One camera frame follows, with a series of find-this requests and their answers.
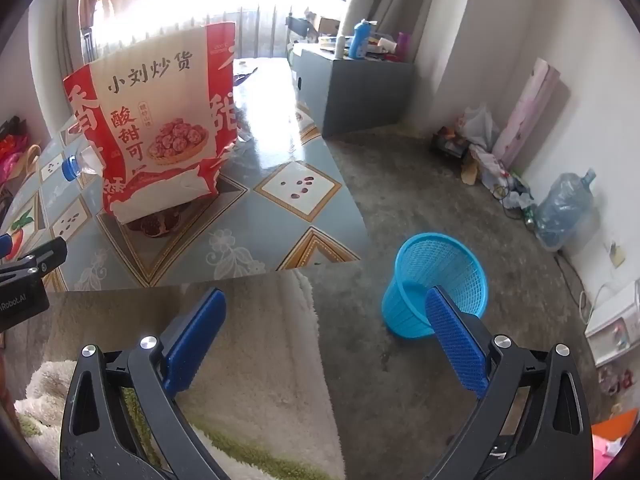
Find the red and white snack bag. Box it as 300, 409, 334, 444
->
62, 22, 239, 226

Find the orange box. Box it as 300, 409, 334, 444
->
590, 407, 637, 461

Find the white cable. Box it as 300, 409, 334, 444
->
579, 284, 610, 327

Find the white water dispenser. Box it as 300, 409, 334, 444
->
585, 280, 640, 367

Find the large clear water jug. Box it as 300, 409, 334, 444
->
534, 169, 597, 252

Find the cardboard box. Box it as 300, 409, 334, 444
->
307, 14, 342, 36

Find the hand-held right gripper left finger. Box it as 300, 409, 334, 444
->
60, 288, 246, 480

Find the white plastic bag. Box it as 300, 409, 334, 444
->
457, 105, 501, 148

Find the blue spray bottle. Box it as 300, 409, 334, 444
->
348, 19, 378, 60

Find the red gift bag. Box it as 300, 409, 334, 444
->
0, 117, 31, 183

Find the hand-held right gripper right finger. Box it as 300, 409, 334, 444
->
425, 285, 593, 480

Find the pile of plastic litter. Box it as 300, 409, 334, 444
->
472, 145, 537, 213

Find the heap of small colourful items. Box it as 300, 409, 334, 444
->
597, 364, 636, 397

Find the tan handle bag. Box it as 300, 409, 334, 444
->
20, 144, 44, 181

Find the clear plastic bottle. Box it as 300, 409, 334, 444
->
61, 145, 108, 183

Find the beige curtain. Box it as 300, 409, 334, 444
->
340, 0, 451, 56

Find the black box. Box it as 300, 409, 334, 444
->
432, 130, 471, 163

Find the blue mesh wastebasket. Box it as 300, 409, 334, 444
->
381, 232, 489, 338

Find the grey cabinet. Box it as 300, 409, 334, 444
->
290, 42, 416, 138

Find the metal balcony railing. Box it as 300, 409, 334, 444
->
234, 4, 302, 61

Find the white fluffy blanket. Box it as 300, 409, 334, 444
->
15, 270, 346, 480

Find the pink rolled mat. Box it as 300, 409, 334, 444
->
492, 57, 562, 168

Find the black chair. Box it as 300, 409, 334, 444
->
286, 16, 313, 41

